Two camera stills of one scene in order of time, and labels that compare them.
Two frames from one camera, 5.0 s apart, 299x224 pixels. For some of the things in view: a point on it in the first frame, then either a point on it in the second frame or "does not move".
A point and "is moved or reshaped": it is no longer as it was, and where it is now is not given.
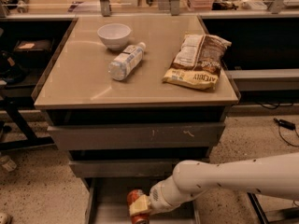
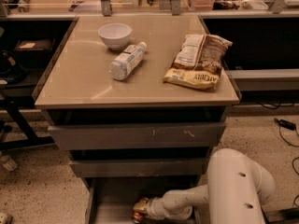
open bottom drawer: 107,202 does not move
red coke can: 133,195 is moved or reshaped
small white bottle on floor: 7,163 does not move
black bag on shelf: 33,52 does not move
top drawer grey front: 140,136 does not move
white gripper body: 159,198 to 153,209
